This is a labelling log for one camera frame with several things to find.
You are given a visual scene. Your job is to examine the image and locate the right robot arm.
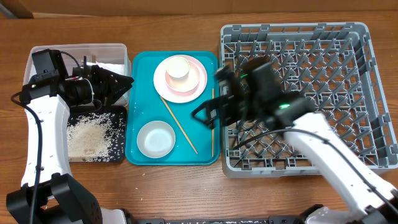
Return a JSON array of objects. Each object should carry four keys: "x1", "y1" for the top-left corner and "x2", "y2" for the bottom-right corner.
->
[{"x1": 192, "y1": 57, "x2": 397, "y2": 223}]

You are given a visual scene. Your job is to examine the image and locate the wooden chopstick straight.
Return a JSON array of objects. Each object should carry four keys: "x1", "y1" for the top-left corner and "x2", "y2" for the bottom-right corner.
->
[{"x1": 211, "y1": 88, "x2": 215, "y2": 157}]

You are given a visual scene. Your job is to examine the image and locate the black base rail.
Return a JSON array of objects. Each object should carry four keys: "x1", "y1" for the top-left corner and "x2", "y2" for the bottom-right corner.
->
[{"x1": 133, "y1": 215, "x2": 303, "y2": 224}]

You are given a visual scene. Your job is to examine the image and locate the teal serving tray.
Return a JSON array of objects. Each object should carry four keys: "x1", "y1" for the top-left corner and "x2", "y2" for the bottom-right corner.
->
[{"x1": 125, "y1": 51, "x2": 220, "y2": 166}]

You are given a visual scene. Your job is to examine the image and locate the white napkin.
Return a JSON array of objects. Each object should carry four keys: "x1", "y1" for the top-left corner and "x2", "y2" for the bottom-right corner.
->
[{"x1": 86, "y1": 62, "x2": 124, "y2": 75}]

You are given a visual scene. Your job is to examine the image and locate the pink plate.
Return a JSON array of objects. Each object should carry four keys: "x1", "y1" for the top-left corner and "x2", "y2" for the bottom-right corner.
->
[{"x1": 153, "y1": 55, "x2": 207, "y2": 103}]

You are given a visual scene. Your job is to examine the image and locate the wooden chopstick diagonal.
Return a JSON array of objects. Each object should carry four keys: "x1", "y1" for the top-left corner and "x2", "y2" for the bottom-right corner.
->
[{"x1": 160, "y1": 96, "x2": 198, "y2": 154}]

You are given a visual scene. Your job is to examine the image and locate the grey dishwasher rack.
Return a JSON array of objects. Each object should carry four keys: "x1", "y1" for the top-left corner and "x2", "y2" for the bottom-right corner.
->
[{"x1": 220, "y1": 22, "x2": 397, "y2": 178}]

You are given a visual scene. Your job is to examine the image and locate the clear plastic bin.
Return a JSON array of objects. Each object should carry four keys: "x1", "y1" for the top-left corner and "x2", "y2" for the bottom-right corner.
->
[{"x1": 20, "y1": 44, "x2": 131, "y2": 108}]

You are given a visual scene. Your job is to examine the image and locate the black plastic tray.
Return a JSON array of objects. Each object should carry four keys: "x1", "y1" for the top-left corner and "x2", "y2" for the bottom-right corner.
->
[{"x1": 67, "y1": 105, "x2": 128, "y2": 164}]

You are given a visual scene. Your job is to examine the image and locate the cream paper cup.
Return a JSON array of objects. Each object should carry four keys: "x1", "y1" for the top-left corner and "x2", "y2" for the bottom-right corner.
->
[{"x1": 166, "y1": 56, "x2": 190, "y2": 78}]

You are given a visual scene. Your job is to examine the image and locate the pile of rice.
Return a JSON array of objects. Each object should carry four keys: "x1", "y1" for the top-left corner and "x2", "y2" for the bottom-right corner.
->
[{"x1": 67, "y1": 112, "x2": 127, "y2": 162}]

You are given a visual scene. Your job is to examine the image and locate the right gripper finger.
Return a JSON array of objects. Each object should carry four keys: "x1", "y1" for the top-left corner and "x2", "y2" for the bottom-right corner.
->
[
  {"x1": 191, "y1": 98, "x2": 224, "y2": 121},
  {"x1": 201, "y1": 111, "x2": 222, "y2": 129}
]

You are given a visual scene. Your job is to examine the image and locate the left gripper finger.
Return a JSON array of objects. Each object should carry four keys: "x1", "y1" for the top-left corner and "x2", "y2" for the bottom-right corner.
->
[
  {"x1": 108, "y1": 84, "x2": 132, "y2": 105},
  {"x1": 106, "y1": 70, "x2": 134, "y2": 86}
]

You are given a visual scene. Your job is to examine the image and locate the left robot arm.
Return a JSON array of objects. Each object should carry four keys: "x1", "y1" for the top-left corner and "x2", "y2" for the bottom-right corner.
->
[{"x1": 6, "y1": 65, "x2": 134, "y2": 223}]

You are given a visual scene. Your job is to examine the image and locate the white bowl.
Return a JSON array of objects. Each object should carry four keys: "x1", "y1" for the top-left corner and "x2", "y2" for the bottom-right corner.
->
[{"x1": 137, "y1": 121, "x2": 175, "y2": 159}]

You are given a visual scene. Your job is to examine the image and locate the pink small bowl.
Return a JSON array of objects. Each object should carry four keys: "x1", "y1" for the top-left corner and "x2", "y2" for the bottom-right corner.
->
[{"x1": 165, "y1": 62, "x2": 200, "y2": 93}]

